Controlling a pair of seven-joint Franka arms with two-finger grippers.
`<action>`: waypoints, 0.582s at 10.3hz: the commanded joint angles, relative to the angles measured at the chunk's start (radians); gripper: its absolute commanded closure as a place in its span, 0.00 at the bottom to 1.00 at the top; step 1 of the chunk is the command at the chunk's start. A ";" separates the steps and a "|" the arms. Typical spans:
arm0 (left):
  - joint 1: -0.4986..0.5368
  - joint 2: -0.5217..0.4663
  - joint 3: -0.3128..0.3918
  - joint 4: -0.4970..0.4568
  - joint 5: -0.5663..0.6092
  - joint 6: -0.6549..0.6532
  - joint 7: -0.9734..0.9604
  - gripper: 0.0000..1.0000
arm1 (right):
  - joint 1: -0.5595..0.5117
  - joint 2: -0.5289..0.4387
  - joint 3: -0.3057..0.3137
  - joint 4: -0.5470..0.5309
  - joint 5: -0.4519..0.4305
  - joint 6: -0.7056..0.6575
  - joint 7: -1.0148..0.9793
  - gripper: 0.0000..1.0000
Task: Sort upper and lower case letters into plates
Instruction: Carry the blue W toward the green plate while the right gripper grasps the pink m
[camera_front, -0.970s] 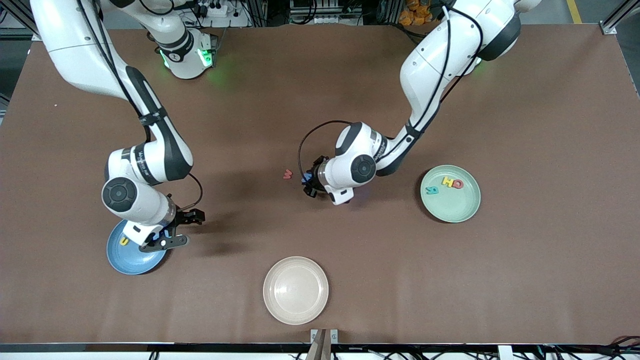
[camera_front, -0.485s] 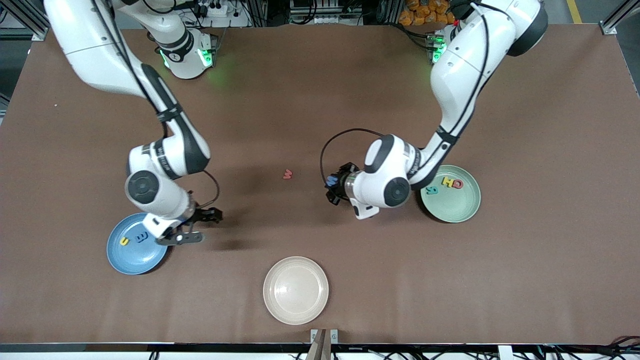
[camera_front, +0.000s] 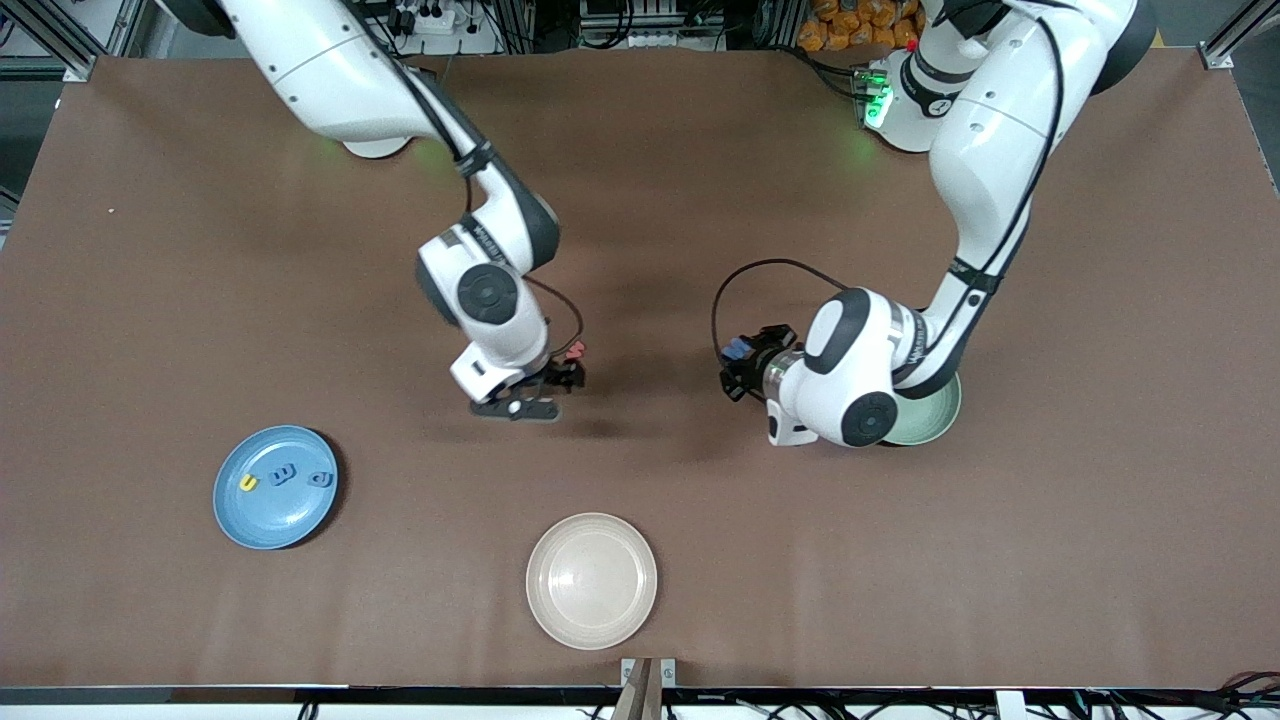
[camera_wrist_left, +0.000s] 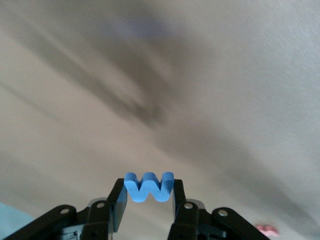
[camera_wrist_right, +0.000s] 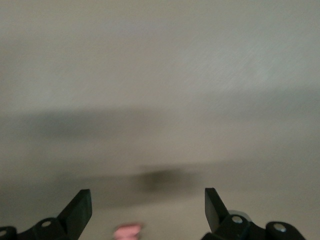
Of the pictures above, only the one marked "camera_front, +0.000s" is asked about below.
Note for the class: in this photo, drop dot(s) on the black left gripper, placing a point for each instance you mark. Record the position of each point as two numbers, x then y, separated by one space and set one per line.
752 374

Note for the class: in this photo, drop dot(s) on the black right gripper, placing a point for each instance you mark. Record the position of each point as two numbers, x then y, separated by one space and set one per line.
560 375

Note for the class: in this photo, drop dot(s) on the blue letter a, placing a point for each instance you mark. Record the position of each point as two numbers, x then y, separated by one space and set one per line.
320 479

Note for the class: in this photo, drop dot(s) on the blue letter m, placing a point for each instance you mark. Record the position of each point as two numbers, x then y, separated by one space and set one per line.
284 475

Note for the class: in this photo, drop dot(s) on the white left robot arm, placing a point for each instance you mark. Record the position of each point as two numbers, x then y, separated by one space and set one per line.
865 418

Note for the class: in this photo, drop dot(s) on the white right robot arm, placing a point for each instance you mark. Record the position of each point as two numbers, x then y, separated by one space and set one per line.
487 293

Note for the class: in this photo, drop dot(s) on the green plate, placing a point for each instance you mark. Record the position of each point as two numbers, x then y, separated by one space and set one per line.
935 415

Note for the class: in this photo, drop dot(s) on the beige plate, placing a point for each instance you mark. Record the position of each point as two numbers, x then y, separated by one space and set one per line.
591 581

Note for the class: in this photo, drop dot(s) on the blue plate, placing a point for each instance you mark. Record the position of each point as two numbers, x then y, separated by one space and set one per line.
275 520

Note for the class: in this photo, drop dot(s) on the grey equipment rack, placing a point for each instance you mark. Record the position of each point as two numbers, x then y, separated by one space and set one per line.
650 35

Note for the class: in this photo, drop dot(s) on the orange packaged items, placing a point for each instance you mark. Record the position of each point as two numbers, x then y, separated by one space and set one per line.
850 25

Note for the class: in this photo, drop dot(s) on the white power strip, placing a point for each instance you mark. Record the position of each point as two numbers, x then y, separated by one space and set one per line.
432 20

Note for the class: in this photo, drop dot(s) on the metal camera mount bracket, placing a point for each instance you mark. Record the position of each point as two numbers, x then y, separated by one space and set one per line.
630 668

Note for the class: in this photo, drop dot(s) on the aluminium frame corner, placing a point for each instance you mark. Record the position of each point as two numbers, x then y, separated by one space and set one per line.
80 68
1225 52

